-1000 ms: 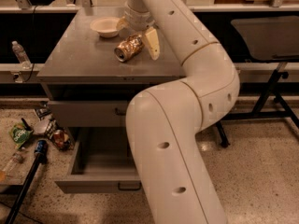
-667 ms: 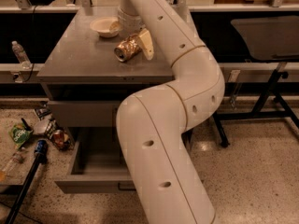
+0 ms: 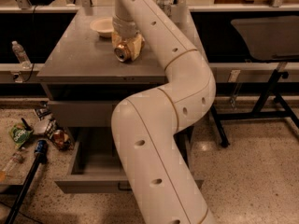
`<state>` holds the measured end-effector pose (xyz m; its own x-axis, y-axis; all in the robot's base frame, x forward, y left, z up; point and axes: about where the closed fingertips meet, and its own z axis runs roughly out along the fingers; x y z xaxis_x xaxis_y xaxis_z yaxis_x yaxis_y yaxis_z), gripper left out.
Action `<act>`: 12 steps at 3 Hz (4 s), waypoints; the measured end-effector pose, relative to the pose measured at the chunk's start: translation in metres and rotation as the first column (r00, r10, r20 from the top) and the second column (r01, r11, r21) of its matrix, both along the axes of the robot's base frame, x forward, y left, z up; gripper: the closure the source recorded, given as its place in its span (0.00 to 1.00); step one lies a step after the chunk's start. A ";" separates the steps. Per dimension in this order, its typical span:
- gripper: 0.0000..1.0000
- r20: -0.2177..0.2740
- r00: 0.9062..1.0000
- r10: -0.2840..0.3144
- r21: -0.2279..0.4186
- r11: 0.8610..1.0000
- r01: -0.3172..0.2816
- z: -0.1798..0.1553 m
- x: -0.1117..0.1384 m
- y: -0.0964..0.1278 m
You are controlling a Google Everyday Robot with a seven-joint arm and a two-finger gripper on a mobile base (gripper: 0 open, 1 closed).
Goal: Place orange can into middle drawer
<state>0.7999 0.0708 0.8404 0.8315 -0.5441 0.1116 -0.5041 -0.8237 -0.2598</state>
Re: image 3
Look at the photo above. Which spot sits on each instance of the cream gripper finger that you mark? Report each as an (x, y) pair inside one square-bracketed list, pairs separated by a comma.
[(135, 45), (117, 41)]

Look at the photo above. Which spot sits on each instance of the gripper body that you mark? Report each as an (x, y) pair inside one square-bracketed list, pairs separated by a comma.
[(124, 26)]

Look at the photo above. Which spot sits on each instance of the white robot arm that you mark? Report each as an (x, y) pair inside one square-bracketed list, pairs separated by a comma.
[(144, 124)]

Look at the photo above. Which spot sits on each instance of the grey drawer cabinet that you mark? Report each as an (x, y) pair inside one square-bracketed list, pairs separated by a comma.
[(85, 69)]

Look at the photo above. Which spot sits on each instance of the closed upper grey drawer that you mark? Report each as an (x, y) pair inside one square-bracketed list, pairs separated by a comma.
[(83, 113)]

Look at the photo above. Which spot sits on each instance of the red can on floor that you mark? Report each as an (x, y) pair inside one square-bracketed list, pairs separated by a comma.
[(58, 138)]

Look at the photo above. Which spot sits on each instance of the open lower grey drawer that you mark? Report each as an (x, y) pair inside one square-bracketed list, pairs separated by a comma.
[(95, 166)]

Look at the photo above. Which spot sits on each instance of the white paper bowl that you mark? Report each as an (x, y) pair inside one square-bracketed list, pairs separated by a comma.
[(103, 26)]

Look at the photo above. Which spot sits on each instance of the clear plastic water bottle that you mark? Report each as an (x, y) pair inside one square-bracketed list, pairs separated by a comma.
[(21, 55)]

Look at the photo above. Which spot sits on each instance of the dark snack packet on floor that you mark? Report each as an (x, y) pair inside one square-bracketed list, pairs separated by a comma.
[(43, 110)]

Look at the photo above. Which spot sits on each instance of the black pole with blue grip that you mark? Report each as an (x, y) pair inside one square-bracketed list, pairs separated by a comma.
[(40, 157)]

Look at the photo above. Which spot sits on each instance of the green chip bag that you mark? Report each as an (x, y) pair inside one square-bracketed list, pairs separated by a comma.
[(20, 134)]

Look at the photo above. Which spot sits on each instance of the clear bottle on floor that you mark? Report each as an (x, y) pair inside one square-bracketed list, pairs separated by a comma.
[(16, 159)]

